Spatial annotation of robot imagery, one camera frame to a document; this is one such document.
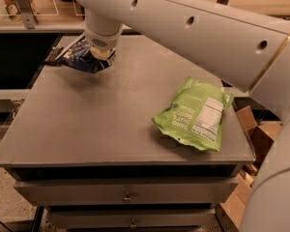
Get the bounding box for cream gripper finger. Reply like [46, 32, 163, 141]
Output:
[90, 46, 115, 61]

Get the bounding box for blue chip bag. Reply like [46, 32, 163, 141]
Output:
[56, 35, 116, 73]

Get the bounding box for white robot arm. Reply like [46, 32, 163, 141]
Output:
[76, 0, 290, 232]

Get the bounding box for green chip bag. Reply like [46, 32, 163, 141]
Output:
[152, 77, 234, 152]

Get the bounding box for orange snack package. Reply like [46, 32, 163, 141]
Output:
[2, 0, 39, 23]

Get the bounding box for lower grey drawer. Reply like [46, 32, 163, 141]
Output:
[47, 209, 215, 229]

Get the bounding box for grey drawer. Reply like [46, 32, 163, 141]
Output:
[47, 209, 215, 229]
[14, 178, 238, 206]

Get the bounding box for upper grey drawer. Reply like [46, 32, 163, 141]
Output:
[14, 178, 238, 206]

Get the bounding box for cardboard box with snacks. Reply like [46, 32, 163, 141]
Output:
[217, 106, 281, 232]

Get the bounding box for left metal bracket post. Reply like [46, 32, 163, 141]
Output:
[16, 0, 37, 29]

